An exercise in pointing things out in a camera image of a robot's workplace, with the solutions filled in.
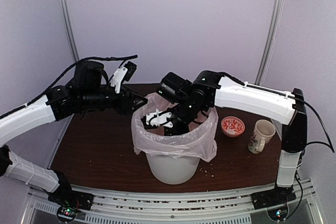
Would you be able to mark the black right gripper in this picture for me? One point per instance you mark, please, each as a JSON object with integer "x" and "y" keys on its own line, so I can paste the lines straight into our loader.
{"x": 174, "y": 132}

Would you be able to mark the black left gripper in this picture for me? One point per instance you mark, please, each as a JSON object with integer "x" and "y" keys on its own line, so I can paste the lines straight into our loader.
{"x": 127, "y": 108}

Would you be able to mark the white plastic trash bin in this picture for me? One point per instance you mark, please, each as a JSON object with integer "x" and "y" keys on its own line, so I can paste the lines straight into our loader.
{"x": 172, "y": 171}

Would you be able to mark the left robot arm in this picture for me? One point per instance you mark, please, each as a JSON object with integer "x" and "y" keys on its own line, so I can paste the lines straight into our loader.
{"x": 90, "y": 89}

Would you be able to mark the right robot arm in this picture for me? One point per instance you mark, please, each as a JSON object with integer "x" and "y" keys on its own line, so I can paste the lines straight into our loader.
{"x": 222, "y": 90}

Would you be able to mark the red patterned ceramic bowl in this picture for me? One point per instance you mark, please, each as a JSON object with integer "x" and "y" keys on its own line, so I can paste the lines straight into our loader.
{"x": 232, "y": 126}

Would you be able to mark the cream patterned ceramic mug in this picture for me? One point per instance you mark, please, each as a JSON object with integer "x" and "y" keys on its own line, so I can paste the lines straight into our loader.
{"x": 263, "y": 132}

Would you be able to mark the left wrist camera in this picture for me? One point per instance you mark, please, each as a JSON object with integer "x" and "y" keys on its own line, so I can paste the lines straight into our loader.
{"x": 122, "y": 74}

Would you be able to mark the front aluminium rail base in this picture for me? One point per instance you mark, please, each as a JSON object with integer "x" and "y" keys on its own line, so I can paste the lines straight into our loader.
{"x": 227, "y": 206}

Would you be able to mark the left aluminium frame post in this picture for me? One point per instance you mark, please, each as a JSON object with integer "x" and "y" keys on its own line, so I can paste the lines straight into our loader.
{"x": 69, "y": 30}

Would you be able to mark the aluminium frame post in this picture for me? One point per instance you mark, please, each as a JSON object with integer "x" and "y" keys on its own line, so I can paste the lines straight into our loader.
{"x": 270, "y": 41}
{"x": 69, "y": 30}

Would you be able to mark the right aluminium frame post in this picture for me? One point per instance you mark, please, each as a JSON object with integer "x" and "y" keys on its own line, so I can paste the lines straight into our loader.
{"x": 270, "y": 41}

